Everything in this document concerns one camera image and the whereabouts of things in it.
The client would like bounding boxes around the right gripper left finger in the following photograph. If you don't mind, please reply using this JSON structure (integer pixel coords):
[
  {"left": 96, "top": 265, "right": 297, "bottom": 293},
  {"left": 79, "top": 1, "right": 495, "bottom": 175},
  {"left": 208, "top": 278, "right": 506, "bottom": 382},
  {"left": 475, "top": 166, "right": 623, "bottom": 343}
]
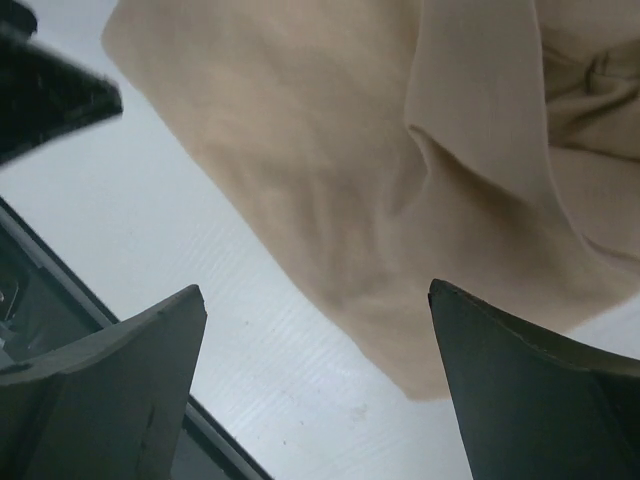
[{"left": 1, "top": 285, "right": 207, "bottom": 479}]

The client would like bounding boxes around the beige t-shirt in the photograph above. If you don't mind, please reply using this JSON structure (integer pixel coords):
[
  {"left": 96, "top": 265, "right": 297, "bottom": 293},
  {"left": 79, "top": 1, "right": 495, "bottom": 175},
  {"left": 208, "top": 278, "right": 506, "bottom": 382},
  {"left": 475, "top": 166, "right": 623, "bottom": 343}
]
[{"left": 102, "top": 1, "right": 639, "bottom": 400}]

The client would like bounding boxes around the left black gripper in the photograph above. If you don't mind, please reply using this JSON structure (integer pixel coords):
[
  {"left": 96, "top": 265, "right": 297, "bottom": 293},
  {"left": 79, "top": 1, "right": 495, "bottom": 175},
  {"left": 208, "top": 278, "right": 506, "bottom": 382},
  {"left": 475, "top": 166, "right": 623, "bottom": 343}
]
[{"left": 1, "top": 1, "right": 123, "bottom": 165}]

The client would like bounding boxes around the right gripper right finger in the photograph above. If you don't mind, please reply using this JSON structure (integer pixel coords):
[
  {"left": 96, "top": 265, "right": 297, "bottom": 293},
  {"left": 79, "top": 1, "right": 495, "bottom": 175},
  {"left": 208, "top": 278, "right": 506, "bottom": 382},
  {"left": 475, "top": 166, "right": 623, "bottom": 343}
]
[{"left": 428, "top": 280, "right": 639, "bottom": 480}]

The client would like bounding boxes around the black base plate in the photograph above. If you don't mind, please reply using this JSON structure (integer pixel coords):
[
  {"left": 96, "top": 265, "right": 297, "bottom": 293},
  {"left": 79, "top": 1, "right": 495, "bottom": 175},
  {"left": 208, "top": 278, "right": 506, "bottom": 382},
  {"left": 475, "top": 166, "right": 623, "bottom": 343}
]
[{"left": 1, "top": 205, "right": 266, "bottom": 479}]

